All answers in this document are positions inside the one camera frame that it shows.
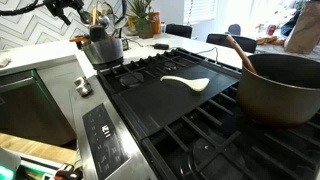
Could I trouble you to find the large dark cooking pot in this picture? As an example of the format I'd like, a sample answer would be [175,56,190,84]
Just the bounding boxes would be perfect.
[235,53,320,130]

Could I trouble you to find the red can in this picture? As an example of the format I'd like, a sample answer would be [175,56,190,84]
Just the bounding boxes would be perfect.
[266,23,278,36]

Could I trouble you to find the silver ladle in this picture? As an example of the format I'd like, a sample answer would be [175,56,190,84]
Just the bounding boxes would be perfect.
[113,14,130,32]

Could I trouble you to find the black power adapter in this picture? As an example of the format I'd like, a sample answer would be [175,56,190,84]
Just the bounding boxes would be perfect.
[153,42,171,51]

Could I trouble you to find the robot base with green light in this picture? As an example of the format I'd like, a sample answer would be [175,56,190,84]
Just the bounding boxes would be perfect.
[0,146,22,180]

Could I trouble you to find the white cabinet door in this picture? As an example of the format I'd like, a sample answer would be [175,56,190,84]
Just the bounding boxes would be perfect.
[35,60,86,133]

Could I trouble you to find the black griddle plate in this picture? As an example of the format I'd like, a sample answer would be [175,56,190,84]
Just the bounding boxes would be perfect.
[111,63,241,141]

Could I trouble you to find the brown paper bag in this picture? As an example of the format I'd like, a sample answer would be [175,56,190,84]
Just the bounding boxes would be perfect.
[283,1,320,55]

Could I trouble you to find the black cast iron grate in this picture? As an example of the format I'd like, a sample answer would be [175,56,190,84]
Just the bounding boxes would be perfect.
[96,48,242,98]
[140,83,320,180]

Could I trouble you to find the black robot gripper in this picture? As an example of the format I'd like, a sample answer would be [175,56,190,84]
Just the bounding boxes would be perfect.
[43,0,85,26]

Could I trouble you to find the black dining chair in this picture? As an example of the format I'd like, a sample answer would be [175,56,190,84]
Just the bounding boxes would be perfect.
[205,33,258,54]
[164,23,194,39]

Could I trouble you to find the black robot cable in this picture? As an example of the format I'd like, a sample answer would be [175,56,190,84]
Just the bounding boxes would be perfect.
[0,0,46,17]

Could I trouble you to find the grey office chair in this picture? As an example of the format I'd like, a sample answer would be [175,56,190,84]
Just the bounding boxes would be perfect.
[227,23,242,36]

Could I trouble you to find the black adapter cable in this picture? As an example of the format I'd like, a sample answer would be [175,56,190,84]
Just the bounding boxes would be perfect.
[169,45,220,64]

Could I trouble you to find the white window blinds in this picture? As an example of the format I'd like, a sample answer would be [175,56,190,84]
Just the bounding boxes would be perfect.
[182,0,218,25]

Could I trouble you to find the white plastic spoon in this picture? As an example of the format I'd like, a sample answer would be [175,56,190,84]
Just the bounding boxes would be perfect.
[159,75,211,93]

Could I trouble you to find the black cooker control panel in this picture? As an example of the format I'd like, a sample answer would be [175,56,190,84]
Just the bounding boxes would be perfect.
[81,102,131,180]

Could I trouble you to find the wooden spatula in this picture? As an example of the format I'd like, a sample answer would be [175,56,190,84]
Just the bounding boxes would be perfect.
[90,2,101,28]

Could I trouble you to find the silver cooker knob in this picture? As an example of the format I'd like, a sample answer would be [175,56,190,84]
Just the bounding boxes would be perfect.
[73,75,89,89]
[77,83,94,98]

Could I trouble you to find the black kitchen spoon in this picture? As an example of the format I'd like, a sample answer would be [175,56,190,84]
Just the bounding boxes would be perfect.
[88,24,110,43]

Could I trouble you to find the stainless dishwasher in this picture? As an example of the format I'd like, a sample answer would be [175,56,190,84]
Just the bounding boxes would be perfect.
[0,69,78,148]

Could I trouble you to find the silver utensil holder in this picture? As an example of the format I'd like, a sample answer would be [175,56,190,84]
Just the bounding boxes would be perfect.
[82,37,125,71]

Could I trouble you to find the black gas stove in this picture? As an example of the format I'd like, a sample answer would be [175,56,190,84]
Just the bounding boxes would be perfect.
[68,47,320,180]

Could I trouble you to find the red black cable bundle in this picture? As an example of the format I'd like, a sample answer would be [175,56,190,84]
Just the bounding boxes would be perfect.
[52,162,84,180]

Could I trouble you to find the brown wooden spoon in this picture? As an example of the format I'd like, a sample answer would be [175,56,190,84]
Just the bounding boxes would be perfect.
[224,34,258,75]

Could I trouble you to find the potted green plant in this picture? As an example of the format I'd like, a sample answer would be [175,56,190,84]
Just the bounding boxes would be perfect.
[127,0,155,40]

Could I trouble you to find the orange juice bottle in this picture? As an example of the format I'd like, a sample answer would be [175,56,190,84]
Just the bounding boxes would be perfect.
[148,11,162,36]

